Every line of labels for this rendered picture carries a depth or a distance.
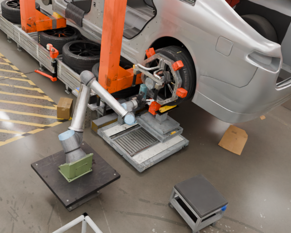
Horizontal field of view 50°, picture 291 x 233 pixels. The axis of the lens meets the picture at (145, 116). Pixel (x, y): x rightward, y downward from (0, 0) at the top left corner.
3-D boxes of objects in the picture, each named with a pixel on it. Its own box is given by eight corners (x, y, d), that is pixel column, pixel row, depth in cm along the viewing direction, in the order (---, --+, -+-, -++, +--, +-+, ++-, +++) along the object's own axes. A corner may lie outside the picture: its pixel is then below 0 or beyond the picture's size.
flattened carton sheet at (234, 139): (248, 134, 441) (249, 132, 439) (239, 155, 399) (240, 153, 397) (229, 126, 450) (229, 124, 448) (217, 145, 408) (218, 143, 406)
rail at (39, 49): (108, 111, 403) (110, 96, 391) (102, 113, 398) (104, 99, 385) (19, 37, 533) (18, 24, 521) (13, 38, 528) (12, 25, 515)
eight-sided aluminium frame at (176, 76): (174, 110, 354) (185, 67, 323) (171, 112, 350) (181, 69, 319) (142, 88, 383) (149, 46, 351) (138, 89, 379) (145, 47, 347)
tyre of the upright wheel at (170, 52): (209, 87, 341) (182, 33, 345) (196, 93, 326) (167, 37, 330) (172, 108, 392) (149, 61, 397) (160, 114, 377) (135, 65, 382)
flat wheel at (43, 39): (63, 33, 551) (63, 20, 537) (88, 47, 520) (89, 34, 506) (29, 40, 507) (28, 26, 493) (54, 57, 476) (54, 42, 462)
